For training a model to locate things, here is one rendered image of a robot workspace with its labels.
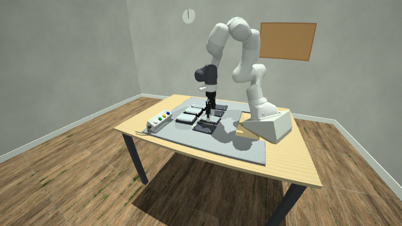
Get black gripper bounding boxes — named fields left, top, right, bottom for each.
left=205, top=91, right=216, bottom=122

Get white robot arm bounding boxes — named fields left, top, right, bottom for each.
left=194, top=17, right=282, bottom=120

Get white button panel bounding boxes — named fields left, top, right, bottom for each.
left=135, top=109, right=173, bottom=134

